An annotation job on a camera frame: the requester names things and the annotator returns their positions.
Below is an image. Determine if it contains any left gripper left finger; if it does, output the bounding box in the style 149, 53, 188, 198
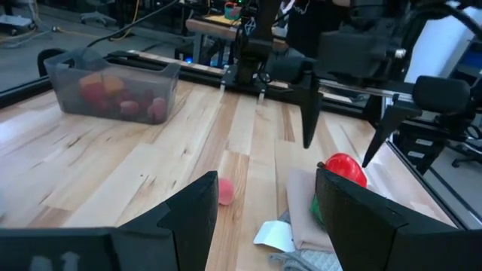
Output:
111, 171, 220, 271

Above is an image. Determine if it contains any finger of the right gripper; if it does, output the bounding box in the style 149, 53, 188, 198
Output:
269, 56, 324, 150
361, 75, 471, 169

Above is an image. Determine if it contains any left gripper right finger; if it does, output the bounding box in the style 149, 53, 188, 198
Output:
315, 167, 482, 271

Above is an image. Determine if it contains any green toy watermelon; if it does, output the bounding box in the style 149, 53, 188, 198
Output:
310, 194, 325, 227

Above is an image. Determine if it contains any red toy tomato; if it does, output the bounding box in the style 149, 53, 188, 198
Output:
317, 151, 368, 189

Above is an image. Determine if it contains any red toy strawberry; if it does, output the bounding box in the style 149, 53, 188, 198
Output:
80, 84, 108, 112

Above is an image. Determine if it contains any white board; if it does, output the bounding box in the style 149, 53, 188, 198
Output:
404, 6, 477, 85

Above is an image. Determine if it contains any person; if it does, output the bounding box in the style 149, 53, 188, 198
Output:
285, 0, 353, 58

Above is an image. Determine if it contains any black chair base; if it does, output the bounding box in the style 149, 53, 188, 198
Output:
449, 123, 482, 169

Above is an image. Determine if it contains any clear plastic tray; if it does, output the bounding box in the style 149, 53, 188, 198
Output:
267, 209, 344, 271

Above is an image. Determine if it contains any beige folded cloth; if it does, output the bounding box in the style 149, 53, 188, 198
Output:
285, 168, 337, 253

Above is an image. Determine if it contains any wooden background table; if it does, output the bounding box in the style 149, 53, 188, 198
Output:
185, 14, 291, 53

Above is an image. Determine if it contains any grey translucent plastic container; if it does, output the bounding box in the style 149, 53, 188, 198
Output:
44, 47, 182, 126

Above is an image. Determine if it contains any black floor cable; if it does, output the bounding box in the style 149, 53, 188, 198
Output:
86, 0, 180, 50

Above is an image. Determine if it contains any yellow floor cable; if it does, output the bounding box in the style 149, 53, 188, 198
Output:
52, 0, 141, 43

